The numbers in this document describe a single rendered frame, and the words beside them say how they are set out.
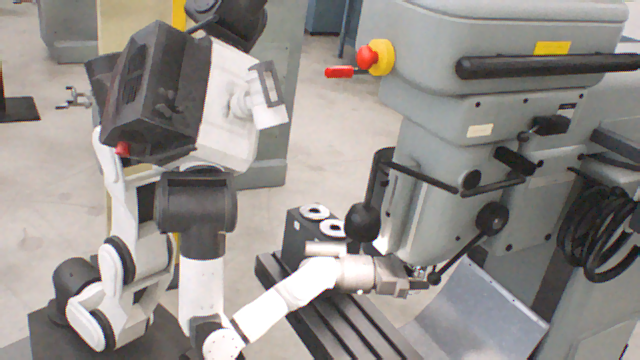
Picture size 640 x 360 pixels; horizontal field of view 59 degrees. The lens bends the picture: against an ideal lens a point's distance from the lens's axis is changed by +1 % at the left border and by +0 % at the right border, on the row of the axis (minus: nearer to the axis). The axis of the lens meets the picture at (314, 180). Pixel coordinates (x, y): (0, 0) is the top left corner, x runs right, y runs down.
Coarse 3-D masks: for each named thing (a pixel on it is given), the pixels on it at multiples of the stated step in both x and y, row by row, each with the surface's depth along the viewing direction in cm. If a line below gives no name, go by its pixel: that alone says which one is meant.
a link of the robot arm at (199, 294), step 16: (224, 256) 113; (192, 272) 110; (208, 272) 111; (224, 272) 115; (192, 288) 111; (208, 288) 111; (192, 304) 111; (208, 304) 112; (192, 320) 111; (208, 320) 112; (192, 336) 111; (208, 336) 113; (224, 336) 113; (208, 352) 112; (224, 352) 114
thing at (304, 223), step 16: (304, 208) 169; (320, 208) 171; (288, 224) 171; (304, 224) 164; (320, 224) 164; (336, 224) 164; (288, 240) 172; (304, 240) 165; (320, 240) 159; (336, 240) 159; (352, 240) 160; (288, 256) 174; (304, 256) 167
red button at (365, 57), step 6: (360, 48) 93; (366, 48) 92; (360, 54) 93; (366, 54) 92; (372, 54) 92; (360, 60) 93; (366, 60) 92; (372, 60) 92; (360, 66) 94; (366, 66) 92
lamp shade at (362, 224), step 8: (352, 208) 107; (360, 208) 106; (368, 208) 106; (376, 208) 107; (352, 216) 106; (360, 216) 105; (368, 216) 105; (376, 216) 106; (344, 224) 108; (352, 224) 106; (360, 224) 105; (368, 224) 105; (376, 224) 106; (344, 232) 108; (352, 232) 106; (360, 232) 105; (368, 232) 105; (376, 232) 107; (360, 240) 106; (368, 240) 106
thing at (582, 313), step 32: (608, 160) 131; (576, 192) 133; (480, 256) 162; (512, 256) 152; (544, 256) 143; (576, 256) 135; (512, 288) 154; (544, 288) 144; (576, 288) 139; (608, 288) 143; (576, 320) 143; (608, 320) 153; (544, 352) 148; (576, 352) 149; (608, 352) 161
